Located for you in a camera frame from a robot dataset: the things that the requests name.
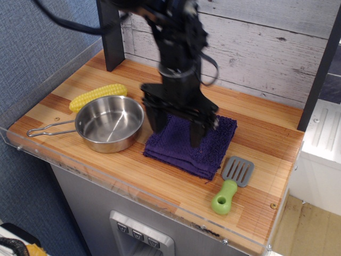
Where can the yellow toy corn cob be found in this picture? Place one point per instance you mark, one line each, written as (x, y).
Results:
(112, 89)

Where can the dark right upright post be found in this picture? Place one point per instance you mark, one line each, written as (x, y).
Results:
(328, 55)

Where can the small metal pot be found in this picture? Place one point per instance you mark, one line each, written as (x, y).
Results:
(108, 124)

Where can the grey toy fridge cabinet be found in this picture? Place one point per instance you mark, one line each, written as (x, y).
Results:
(92, 203)

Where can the grey spatula green handle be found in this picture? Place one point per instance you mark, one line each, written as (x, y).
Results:
(236, 173)

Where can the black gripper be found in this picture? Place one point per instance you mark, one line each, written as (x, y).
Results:
(180, 96)

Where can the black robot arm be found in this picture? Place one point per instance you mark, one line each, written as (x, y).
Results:
(180, 38)

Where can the yellow object bottom left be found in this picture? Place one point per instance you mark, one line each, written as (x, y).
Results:
(35, 250)

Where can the silver dispenser button panel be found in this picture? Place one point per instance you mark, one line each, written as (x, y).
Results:
(135, 238)

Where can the dark upright post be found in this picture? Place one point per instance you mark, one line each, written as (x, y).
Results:
(112, 41)
(328, 55)

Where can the dark left upright post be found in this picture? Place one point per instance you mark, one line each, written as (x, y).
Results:
(112, 41)

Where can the purple towel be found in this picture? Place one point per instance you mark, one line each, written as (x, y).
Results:
(172, 146)

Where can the white side appliance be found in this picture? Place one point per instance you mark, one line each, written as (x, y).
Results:
(316, 175)

